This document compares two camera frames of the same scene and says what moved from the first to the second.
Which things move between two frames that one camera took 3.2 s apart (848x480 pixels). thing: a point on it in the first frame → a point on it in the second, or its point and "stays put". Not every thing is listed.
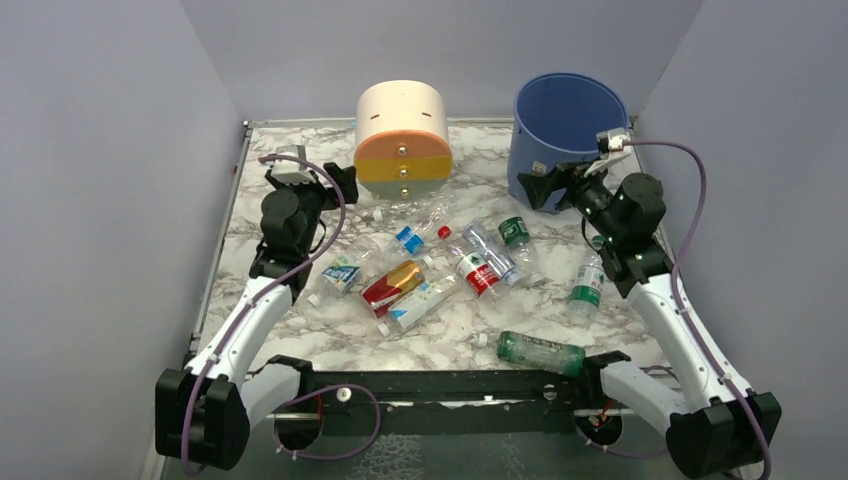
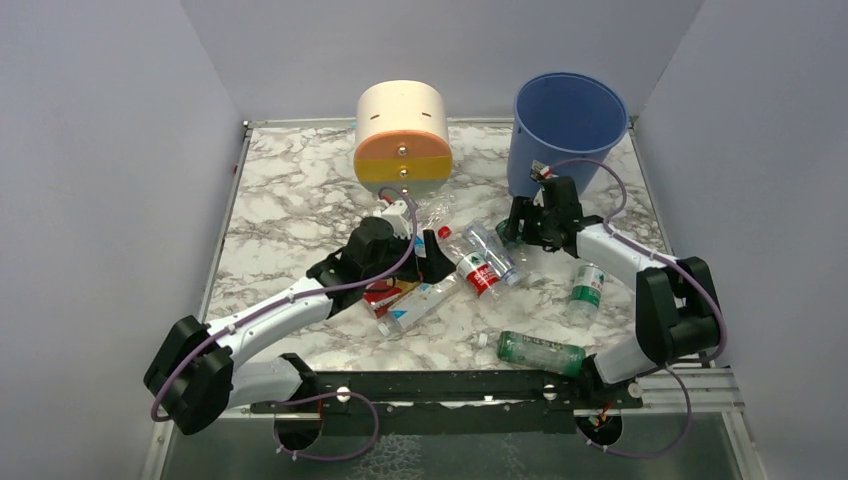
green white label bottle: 587,290 stays put
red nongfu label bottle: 479,277 stays put
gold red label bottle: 388,288 stays put
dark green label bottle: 516,236 stays put
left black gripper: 335,183 → 424,263
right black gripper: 563,183 → 525,225
